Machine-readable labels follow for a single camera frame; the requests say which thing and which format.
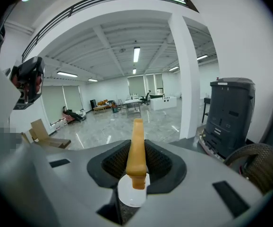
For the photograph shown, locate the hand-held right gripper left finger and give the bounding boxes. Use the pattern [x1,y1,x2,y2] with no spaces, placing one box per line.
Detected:
[0,136,131,227]

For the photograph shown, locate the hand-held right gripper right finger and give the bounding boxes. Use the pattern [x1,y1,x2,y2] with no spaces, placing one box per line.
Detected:
[131,140,273,227]

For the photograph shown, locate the small white round plate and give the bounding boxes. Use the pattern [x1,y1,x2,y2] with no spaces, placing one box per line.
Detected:
[117,174,149,208]

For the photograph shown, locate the large flattened cardboard panel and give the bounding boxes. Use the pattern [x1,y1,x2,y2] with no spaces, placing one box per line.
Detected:
[30,118,71,149]

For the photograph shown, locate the open cardboard box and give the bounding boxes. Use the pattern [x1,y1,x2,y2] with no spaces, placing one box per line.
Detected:
[20,128,40,144]

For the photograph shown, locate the pink lounge chair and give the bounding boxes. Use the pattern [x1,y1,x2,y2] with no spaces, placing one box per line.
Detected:
[62,112,77,125]

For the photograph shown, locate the white rounded device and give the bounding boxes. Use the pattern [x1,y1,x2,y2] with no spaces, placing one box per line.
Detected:
[76,108,87,121]

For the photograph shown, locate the grey roller blind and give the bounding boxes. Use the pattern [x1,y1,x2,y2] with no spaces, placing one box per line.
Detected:
[41,85,65,125]
[145,74,156,95]
[155,73,164,90]
[127,75,146,97]
[63,85,84,112]

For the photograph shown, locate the orange sofa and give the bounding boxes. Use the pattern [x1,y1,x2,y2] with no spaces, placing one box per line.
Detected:
[93,99,115,115]

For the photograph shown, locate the white low counter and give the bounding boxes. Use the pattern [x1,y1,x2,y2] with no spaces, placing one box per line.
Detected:
[149,94,178,111]

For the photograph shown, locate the black office chair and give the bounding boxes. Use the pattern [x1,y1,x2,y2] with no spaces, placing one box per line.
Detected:
[139,90,152,106]

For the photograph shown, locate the steel frame work table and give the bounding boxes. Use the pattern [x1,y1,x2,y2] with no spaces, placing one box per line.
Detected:
[124,99,142,118]

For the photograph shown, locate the black head-worn camera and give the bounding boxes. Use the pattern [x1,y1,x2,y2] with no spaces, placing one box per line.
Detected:
[10,56,45,110]

